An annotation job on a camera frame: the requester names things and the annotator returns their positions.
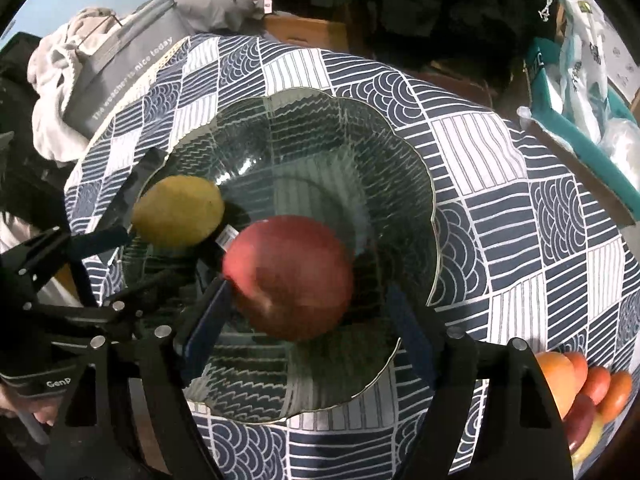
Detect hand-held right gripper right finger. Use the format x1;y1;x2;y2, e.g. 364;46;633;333
389;284;574;480

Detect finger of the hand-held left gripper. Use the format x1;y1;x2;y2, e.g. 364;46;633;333
17;224;131;287
25;229;239;337

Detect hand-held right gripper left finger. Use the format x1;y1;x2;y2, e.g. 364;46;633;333
44;277;234;480

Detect yellow lemon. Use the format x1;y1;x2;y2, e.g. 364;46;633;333
131;175;226;250
572;412;608;466

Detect clear glass plate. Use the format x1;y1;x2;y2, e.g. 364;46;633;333
117;87;441;426

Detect person's left hand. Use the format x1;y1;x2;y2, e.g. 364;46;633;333
0;391;62;427

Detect beige towel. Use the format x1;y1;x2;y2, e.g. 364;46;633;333
27;7;121;161

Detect navy white patterned tablecloth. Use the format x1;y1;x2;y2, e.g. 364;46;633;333
64;34;640;480

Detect dark cloth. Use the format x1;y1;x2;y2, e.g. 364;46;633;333
0;32;66;231

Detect grey printed bag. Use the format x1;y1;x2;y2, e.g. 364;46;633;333
65;0;193;138

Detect dark red apple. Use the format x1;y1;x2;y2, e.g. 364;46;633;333
565;394;597;453

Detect small red tomato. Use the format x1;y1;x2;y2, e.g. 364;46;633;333
582;366;612;406

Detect teal cardboard box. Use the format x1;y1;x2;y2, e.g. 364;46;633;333
517;37;640;226

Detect grey garment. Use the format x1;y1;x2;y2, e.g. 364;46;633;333
175;0;273;38

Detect clear plastic bag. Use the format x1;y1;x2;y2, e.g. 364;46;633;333
600;120;640;181

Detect wooden cabinet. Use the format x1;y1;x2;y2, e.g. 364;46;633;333
262;12;351;53

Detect dark hanging clothes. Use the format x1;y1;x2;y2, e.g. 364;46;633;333
305;0;556;96

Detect white printed plastic bag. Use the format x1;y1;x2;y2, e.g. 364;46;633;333
555;0;640;146

